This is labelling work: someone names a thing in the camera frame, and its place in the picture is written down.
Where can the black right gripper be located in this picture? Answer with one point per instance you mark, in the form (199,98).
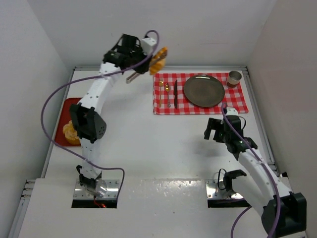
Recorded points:
(217,129)

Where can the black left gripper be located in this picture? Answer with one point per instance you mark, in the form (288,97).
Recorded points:
(144,65)

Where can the metal tongs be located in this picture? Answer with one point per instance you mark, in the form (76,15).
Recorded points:
(140,70)

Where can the orange croissant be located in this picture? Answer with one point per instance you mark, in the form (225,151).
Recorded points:
(158,61)

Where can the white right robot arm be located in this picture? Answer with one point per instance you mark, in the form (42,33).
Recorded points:
(282,211)

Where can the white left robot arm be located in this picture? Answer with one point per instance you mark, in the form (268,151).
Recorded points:
(86,114)

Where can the dark round plate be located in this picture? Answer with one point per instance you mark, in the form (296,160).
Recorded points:
(204,91)

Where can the black knife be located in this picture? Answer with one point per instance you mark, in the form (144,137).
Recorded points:
(175,92)

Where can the red checkered cloth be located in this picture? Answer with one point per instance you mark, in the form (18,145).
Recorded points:
(233,96)

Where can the gold spoon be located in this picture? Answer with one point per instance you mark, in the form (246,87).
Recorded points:
(167,89)

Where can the metal cup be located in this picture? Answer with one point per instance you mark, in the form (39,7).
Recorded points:
(233,79)

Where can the red tray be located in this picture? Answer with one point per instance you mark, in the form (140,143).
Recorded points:
(64,120)

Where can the sugared round pastry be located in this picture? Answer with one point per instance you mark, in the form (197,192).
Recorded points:
(70,134)

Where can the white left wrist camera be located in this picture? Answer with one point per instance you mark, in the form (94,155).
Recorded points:
(148,44)

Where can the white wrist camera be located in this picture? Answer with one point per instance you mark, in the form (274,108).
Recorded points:
(231,111)
(148,44)

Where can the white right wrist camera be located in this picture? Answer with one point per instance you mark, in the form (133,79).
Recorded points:
(231,111)

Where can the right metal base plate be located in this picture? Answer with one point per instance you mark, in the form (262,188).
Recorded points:
(216,191)

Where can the metal base plate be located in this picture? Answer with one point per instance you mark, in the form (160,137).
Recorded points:
(216,191)
(105,190)

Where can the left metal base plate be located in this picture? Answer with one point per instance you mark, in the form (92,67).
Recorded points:
(105,190)

